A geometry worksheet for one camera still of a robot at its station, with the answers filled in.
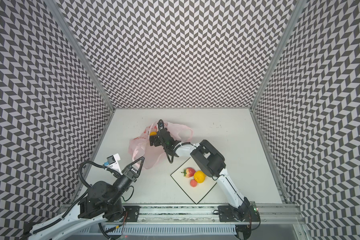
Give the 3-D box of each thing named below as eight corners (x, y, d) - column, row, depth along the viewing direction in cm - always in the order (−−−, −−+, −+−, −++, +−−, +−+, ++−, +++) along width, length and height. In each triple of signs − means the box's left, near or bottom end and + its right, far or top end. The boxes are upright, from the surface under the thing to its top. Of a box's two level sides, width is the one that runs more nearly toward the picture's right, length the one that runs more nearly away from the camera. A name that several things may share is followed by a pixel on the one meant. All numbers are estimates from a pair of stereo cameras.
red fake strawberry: (181, 177, 85) (181, 175, 82) (181, 169, 87) (181, 167, 85) (195, 177, 85) (195, 175, 82) (194, 169, 87) (195, 167, 85)
